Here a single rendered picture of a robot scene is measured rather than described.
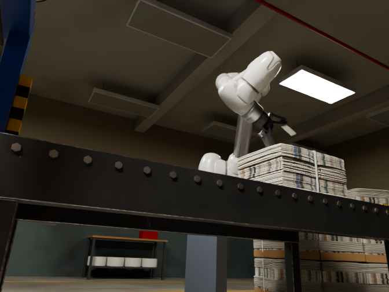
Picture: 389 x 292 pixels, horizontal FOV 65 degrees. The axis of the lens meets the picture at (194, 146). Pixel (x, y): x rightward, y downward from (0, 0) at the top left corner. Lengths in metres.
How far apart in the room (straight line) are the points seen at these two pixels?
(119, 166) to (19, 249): 7.35
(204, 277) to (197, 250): 0.16
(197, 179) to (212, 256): 1.23
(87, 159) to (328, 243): 1.70
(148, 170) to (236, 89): 0.71
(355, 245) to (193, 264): 0.99
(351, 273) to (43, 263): 6.83
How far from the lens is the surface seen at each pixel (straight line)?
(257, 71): 1.31
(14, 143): 0.67
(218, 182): 0.78
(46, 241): 8.01
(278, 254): 1.96
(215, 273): 1.94
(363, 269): 2.21
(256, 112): 1.35
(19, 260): 7.99
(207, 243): 1.96
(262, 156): 1.31
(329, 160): 1.43
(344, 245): 2.16
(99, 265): 7.54
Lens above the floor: 0.60
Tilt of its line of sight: 20 degrees up
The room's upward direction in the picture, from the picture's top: 3 degrees clockwise
